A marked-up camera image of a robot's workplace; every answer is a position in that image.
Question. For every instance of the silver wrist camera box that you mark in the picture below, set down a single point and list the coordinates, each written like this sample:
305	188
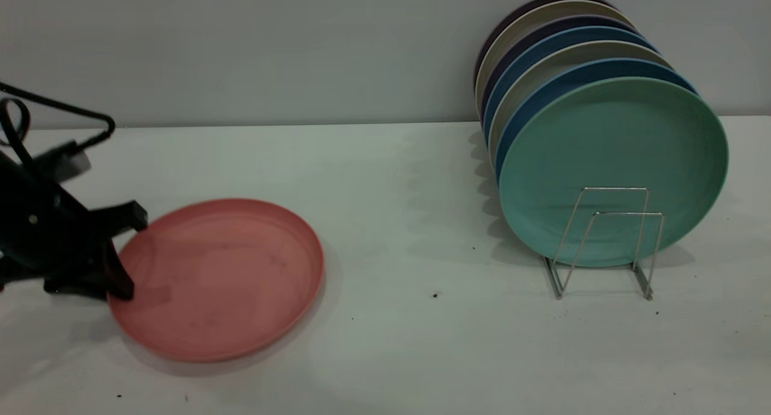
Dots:
63	160

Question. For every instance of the navy purple round plate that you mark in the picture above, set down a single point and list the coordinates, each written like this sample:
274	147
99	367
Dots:
554	26

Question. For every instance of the beige round plate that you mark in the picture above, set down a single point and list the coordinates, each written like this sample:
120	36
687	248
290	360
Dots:
554	11
572	52

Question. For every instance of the medium blue round plate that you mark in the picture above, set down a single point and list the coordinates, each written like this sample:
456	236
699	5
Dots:
560	38

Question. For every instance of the green round plate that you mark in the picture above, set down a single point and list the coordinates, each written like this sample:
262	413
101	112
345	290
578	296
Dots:
602	144

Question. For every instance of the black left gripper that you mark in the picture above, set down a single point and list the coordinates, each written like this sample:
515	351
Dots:
42	234

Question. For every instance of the dark purple round plate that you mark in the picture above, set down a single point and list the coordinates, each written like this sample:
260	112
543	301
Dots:
542	1

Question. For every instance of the pink round plate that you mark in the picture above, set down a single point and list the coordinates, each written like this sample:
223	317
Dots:
223	282

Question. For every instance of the dark blue round plate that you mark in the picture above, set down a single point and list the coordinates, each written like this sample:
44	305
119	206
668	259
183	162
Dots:
602	68

